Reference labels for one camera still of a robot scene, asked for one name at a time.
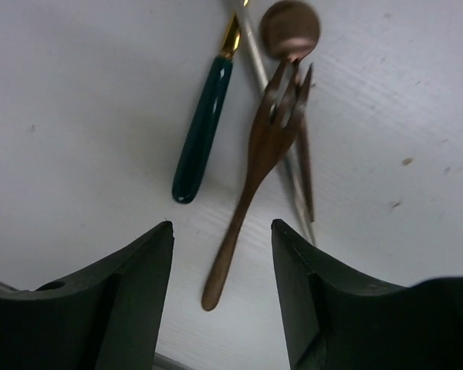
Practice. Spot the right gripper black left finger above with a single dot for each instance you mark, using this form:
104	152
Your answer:
104	316

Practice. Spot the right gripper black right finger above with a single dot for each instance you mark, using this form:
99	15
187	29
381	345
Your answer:
336	317

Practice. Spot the long copper handle utensil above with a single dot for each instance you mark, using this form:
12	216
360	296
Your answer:
274	130

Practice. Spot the gold spoon dark handle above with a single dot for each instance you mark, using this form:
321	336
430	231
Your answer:
201	133

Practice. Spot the small copper round spoon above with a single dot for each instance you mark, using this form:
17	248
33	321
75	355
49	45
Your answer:
291	30

